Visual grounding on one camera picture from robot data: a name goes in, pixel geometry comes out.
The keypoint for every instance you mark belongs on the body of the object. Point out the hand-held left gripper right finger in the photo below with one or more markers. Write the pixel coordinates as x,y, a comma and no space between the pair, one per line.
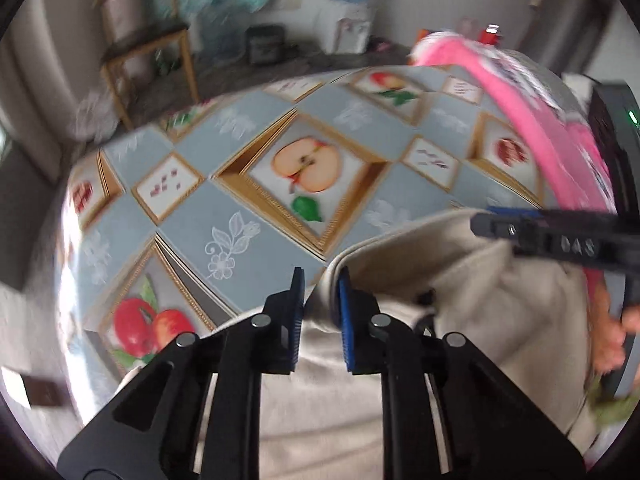
345,320

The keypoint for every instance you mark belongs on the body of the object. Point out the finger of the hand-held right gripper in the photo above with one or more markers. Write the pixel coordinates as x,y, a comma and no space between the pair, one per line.
550,242

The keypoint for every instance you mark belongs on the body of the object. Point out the black box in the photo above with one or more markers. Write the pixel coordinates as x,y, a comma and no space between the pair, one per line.
265,44

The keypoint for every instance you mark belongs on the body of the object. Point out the brown box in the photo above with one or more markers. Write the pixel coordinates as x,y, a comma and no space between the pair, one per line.
45,391

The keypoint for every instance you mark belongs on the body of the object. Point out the small red object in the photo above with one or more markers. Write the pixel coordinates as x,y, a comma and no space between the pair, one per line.
489,34

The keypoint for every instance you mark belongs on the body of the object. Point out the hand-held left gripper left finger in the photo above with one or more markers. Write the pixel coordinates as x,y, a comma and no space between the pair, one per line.
296,320

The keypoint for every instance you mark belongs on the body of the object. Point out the fruit print tablecloth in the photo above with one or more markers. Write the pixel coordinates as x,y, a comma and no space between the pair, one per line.
200,220

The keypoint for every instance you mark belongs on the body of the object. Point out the person's right hand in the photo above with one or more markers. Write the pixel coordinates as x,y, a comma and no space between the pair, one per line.
610,345

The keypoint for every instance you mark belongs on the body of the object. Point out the cream zip jacket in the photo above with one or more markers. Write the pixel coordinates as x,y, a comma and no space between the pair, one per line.
450,285

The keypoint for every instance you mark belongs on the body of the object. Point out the wooden chair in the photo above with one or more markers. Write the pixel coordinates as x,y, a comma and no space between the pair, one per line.
145,45

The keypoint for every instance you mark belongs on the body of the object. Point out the fluffy green white garment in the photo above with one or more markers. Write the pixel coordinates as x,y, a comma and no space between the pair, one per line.
612,405

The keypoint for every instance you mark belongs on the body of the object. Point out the white water dispenser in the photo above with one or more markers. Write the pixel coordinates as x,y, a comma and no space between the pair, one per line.
354,27

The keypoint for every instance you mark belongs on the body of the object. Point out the pink printed blanket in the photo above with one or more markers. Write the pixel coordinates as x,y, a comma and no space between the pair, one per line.
525,120

